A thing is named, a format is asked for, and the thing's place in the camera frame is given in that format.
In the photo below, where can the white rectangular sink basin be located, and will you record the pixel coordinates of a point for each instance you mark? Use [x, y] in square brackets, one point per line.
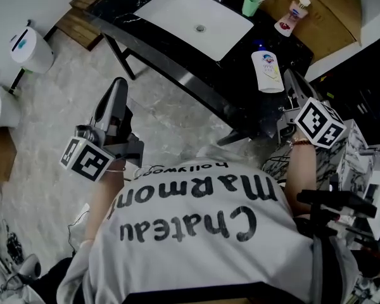
[193, 17]

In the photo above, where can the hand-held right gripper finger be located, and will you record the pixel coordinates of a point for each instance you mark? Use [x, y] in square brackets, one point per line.
[294, 89]
[307, 90]

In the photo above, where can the white marble sink block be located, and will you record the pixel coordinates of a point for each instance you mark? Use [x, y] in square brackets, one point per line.
[354, 144]

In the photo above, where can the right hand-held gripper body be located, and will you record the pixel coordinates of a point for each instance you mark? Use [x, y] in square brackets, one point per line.
[316, 122]

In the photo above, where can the black marble vanity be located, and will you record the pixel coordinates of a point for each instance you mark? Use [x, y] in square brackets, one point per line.
[234, 84]

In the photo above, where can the large cardboard box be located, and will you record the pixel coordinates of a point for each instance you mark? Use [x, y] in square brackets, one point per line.
[329, 8]

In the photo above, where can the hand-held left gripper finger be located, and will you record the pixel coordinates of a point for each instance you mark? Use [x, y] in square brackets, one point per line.
[125, 122]
[112, 103]

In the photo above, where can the person's right forearm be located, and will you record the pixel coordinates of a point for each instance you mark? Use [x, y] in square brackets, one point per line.
[301, 176]

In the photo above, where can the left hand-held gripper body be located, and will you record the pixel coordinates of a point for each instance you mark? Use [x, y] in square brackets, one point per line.
[85, 160]

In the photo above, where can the person's white printed t-shirt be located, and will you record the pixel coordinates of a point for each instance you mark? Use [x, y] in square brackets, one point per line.
[193, 233]

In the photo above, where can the black plastic cabinet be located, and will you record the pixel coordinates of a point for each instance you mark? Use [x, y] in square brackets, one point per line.
[351, 84]

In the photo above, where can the slim chrome faucet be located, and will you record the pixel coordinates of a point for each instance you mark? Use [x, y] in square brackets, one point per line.
[370, 151]

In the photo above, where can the person's left forearm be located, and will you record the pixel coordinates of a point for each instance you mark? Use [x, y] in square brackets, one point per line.
[101, 201]

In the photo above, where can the wooden slat pallet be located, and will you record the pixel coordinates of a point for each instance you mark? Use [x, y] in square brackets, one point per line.
[82, 21]

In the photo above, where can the green cup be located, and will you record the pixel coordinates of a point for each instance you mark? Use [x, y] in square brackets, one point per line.
[250, 5]

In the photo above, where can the white pump bottle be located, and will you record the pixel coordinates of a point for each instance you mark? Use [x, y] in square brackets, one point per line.
[267, 70]

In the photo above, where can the black body harness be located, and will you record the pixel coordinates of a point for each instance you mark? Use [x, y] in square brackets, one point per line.
[329, 264]

